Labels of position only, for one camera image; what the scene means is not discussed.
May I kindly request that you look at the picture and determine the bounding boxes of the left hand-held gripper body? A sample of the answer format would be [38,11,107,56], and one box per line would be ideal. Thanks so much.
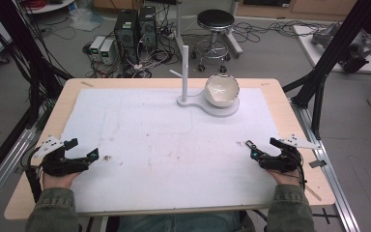
[33,134,92,178]

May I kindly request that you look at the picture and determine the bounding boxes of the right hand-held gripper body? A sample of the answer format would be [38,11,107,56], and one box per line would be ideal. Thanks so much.
[257,133,322,174]

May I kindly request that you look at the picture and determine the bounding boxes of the person's right hand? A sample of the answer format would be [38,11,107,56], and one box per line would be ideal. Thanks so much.
[266,168,303,188]

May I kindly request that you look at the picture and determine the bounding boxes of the person's left hand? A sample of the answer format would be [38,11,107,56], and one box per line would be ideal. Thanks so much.
[42,169,82,191]

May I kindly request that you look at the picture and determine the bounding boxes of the grey tape piece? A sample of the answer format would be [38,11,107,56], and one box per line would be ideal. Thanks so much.
[308,159,328,169]

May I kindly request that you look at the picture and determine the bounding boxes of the white stand with pole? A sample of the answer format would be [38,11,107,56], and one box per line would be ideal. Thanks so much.
[169,44,241,118]

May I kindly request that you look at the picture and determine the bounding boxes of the white bowl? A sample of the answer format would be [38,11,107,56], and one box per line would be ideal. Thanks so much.
[204,73,242,108]

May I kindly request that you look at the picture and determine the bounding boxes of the white table mat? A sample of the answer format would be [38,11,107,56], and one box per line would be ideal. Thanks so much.
[60,87,284,215]

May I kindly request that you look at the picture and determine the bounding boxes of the white floor board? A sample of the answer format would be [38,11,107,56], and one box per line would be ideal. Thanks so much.
[292,24,371,75]

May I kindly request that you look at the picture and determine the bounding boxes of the grey power supply unit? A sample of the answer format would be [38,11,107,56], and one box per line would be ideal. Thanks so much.
[89,35,106,62]
[99,39,117,66]

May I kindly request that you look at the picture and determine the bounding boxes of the person's blue jeans legs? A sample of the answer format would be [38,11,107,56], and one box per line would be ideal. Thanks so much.
[117,210,243,232]

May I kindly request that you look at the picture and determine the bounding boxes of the large black computer tower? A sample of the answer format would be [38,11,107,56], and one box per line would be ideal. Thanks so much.
[113,9,140,66]

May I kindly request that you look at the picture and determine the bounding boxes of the clear plastic bag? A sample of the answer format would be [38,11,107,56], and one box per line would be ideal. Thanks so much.
[68,7,105,32]

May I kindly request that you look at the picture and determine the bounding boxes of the black round stool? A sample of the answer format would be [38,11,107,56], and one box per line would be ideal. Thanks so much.
[190,9,237,73]

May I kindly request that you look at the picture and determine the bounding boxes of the white round table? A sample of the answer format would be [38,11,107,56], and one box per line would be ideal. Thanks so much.
[21,0,77,15]

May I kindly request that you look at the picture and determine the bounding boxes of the slim black computer tower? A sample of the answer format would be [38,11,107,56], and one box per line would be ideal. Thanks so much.
[137,5,158,50]

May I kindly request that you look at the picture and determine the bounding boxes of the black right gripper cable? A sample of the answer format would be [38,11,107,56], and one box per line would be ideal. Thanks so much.
[296,151,307,191]

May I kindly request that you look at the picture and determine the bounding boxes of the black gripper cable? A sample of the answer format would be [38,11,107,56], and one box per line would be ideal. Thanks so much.
[24,148,44,203]
[296,151,307,191]

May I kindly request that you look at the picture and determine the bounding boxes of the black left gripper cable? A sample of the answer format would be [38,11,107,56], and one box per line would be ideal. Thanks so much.
[24,148,44,203]

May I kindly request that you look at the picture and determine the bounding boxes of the aluminium rail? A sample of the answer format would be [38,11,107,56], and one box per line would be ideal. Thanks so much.
[0,128,39,216]
[290,97,362,232]

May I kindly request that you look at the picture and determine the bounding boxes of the black metal frame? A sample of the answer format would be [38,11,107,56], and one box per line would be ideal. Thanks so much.
[282,0,371,141]
[0,0,74,107]

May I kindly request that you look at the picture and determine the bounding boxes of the computer cable tangle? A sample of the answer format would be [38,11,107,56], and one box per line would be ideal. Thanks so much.
[82,22,182,79]

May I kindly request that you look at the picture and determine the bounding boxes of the floor cable bundle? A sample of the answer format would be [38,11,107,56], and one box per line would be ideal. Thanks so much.
[232,19,344,44]

